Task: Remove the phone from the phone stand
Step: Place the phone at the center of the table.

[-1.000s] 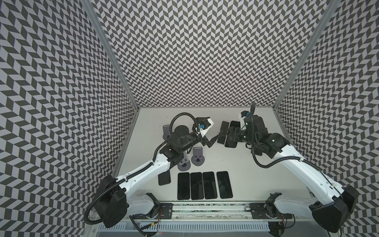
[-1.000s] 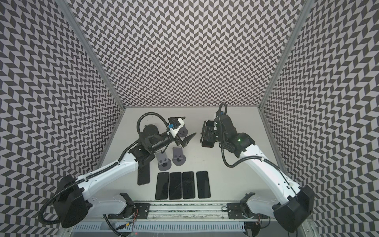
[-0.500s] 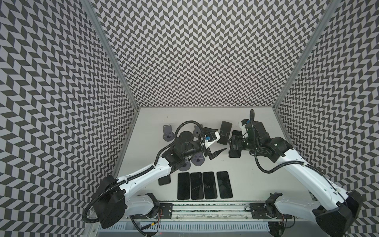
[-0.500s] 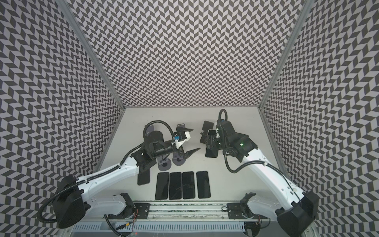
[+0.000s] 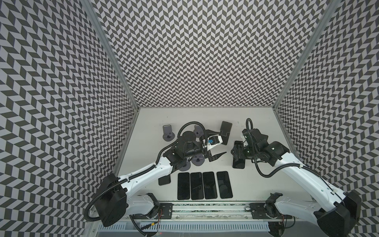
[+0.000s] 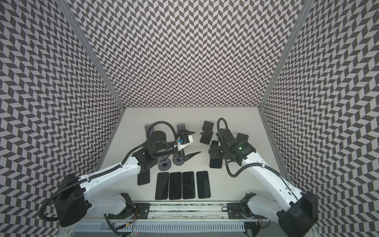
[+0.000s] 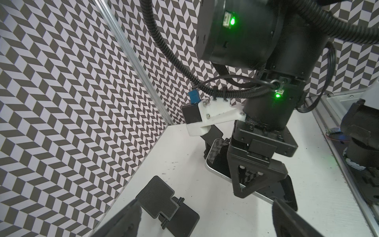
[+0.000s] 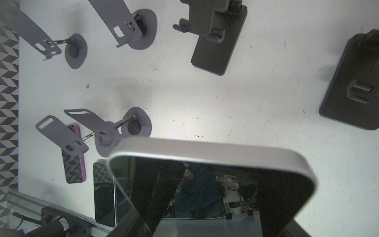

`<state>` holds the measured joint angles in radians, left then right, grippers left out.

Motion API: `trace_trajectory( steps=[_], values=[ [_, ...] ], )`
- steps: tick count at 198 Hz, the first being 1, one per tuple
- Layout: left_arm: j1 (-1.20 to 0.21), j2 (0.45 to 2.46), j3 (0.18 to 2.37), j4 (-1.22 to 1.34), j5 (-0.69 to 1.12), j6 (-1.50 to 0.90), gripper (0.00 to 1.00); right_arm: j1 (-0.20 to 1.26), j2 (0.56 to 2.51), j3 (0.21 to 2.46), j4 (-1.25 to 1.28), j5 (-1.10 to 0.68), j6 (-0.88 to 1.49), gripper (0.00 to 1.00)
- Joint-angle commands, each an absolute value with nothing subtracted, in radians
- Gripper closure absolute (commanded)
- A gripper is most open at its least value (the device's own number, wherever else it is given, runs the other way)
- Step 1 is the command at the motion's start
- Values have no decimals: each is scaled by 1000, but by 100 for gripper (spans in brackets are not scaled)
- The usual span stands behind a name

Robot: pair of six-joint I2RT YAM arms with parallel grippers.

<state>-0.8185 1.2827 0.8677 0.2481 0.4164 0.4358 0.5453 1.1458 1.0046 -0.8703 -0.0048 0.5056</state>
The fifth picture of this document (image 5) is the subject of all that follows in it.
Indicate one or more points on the black phone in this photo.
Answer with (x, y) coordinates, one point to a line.
(209, 183)
(224, 185)
(238, 155)

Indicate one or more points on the black phone stand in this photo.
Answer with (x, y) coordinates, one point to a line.
(183, 186)

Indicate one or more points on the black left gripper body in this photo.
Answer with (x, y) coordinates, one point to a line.
(198, 148)

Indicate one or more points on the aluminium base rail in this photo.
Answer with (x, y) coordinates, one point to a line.
(215, 210)

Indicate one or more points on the grey stand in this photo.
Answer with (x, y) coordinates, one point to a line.
(186, 167)
(198, 131)
(198, 159)
(168, 134)

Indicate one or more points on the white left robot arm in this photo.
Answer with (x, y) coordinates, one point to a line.
(118, 196)

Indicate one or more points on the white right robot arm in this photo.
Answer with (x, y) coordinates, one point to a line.
(333, 210)

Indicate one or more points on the purple phone stand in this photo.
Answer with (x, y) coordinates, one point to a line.
(196, 185)

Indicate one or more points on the phone reflecting pattern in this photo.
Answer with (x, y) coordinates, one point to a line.
(165, 180)

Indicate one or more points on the grey stand far left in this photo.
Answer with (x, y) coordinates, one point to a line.
(168, 134)

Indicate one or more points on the black stand back right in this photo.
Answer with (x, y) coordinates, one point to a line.
(225, 131)

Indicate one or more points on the grey stand back centre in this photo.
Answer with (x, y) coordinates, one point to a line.
(198, 131)

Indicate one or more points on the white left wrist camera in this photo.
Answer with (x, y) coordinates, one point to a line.
(214, 141)

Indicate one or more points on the grey stand front right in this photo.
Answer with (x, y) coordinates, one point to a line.
(198, 159)

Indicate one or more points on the white ventilation grille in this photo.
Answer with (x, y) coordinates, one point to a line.
(190, 227)

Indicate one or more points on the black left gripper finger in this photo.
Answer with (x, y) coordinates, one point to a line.
(209, 133)
(212, 158)

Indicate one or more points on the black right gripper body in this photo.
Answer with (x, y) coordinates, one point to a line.
(248, 151)

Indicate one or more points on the grey stand front left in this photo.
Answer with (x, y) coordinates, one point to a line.
(186, 167)

